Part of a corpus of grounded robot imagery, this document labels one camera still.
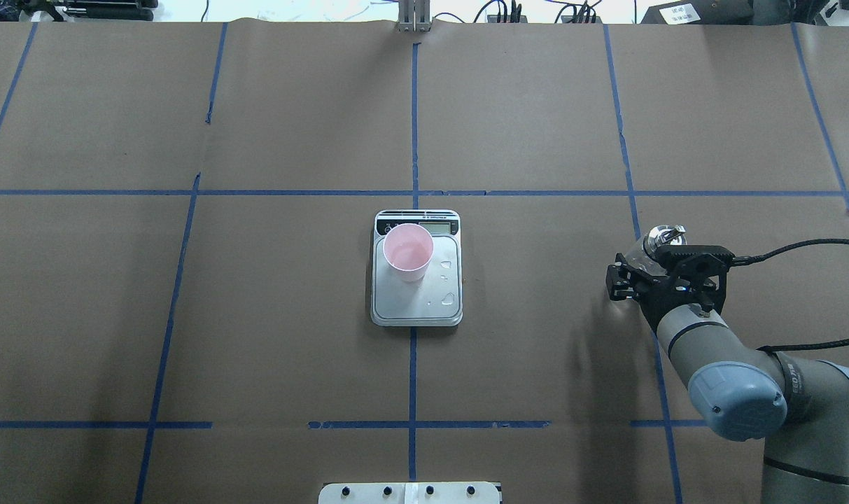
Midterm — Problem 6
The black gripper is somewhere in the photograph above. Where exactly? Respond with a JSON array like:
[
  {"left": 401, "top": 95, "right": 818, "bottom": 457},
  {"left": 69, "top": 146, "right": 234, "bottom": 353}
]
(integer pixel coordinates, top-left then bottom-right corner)
[{"left": 606, "top": 255, "right": 727, "bottom": 332}]

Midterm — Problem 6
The clear glass sauce bottle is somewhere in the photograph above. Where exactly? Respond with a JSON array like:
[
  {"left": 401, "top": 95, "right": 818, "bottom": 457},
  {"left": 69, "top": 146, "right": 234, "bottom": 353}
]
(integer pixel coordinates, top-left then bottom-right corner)
[{"left": 624, "top": 225, "right": 687, "bottom": 277}]

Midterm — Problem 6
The pink paper cup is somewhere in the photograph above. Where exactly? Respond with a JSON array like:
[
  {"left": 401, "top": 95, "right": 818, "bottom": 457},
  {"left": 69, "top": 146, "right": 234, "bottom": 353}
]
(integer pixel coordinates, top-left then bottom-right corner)
[{"left": 382, "top": 223, "right": 434, "bottom": 283}]

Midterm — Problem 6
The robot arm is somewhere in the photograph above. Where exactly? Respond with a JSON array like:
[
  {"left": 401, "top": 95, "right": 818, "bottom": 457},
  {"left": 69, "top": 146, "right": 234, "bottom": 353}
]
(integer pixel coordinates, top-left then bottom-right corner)
[{"left": 606, "top": 246, "right": 849, "bottom": 503}]

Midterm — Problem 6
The silver digital kitchen scale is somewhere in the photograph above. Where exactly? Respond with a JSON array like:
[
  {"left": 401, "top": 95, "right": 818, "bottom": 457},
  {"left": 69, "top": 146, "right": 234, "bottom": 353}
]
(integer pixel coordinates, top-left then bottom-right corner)
[{"left": 370, "top": 209, "right": 463, "bottom": 328}]

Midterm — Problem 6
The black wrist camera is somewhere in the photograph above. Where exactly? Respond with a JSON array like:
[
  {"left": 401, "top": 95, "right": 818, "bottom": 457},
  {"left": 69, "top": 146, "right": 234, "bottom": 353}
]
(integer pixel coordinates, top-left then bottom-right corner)
[{"left": 655, "top": 244, "right": 735, "bottom": 283}]

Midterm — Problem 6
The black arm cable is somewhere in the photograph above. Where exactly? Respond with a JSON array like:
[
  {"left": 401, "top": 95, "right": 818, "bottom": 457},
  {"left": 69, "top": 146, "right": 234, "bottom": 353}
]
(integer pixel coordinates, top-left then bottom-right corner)
[{"left": 731, "top": 239, "right": 849, "bottom": 267}]

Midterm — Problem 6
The aluminium frame post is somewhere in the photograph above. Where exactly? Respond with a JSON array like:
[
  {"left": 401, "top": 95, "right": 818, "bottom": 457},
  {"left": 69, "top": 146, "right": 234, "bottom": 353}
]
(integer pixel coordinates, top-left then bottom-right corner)
[{"left": 395, "top": 0, "right": 433, "bottom": 33}]

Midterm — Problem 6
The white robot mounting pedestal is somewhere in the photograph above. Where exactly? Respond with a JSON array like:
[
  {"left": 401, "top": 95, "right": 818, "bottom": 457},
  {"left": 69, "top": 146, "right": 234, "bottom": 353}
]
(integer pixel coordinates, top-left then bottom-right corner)
[{"left": 318, "top": 481, "right": 504, "bottom": 503}]

